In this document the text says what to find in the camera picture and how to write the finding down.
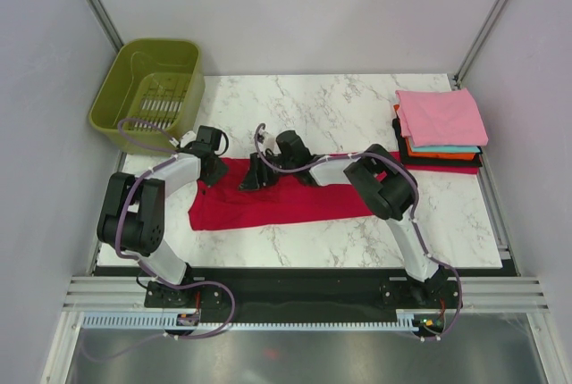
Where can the red t shirt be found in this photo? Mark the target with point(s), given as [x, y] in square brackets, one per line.
[224, 207]

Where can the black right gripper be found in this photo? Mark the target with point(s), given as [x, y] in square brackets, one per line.
[257, 175]

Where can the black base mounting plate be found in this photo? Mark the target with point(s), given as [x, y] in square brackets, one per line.
[307, 294]

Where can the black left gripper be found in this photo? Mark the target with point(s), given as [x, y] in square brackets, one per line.
[220, 172]

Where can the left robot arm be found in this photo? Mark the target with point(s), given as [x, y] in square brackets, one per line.
[131, 220]

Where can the magenta folded t shirt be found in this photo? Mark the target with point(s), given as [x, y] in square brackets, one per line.
[444, 169]

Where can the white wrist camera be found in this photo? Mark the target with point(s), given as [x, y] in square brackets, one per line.
[267, 143]
[184, 140]

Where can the pink folded t shirt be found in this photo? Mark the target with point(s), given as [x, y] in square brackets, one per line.
[441, 118]

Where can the aluminium frame post right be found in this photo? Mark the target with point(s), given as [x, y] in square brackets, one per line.
[457, 78]

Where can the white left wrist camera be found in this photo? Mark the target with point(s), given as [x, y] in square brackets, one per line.
[184, 140]

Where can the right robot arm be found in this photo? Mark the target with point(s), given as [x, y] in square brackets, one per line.
[385, 187]

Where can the olive green plastic basket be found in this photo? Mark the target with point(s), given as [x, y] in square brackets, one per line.
[151, 94]

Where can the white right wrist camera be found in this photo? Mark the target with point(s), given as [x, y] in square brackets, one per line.
[267, 143]

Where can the white slotted cable duct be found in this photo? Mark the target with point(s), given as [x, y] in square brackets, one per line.
[171, 321]

